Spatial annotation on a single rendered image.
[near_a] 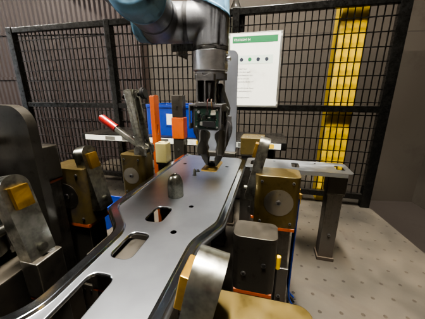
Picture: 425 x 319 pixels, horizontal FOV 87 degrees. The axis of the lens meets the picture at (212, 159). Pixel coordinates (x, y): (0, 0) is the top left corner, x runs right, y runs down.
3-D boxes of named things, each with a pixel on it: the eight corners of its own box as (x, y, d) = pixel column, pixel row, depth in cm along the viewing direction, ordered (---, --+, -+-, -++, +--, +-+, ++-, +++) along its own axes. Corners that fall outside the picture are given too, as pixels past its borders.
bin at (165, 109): (208, 138, 90) (208, 106, 86) (146, 133, 101) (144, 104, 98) (222, 132, 104) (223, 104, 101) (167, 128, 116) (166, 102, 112)
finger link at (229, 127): (212, 147, 54) (210, 110, 52) (214, 145, 56) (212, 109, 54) (231, 147, 53) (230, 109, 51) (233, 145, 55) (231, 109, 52)
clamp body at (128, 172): (152, 270, 67) (141, 156, 57) (123, 264, 70) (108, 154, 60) (162, 256, 74) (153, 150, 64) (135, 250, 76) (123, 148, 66)
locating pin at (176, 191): (180, 206, 46) (179, 176, 44) (166, 204, 47) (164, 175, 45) (186, 199, 49) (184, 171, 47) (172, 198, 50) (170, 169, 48)
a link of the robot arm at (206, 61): (198, 55, 52) (233, 54, 50) (198, 76, 53) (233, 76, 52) (188, 49, 45) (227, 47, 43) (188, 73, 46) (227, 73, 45)
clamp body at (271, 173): (298, 319, 53) (318, 180, 43) (247, 308, 56) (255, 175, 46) (295, 295, 59) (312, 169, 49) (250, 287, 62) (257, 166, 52)
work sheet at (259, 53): (277, 107, 101) (283, 30, 92) (227, 106, 106) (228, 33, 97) (277, 107, 103) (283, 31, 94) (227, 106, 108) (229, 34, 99)
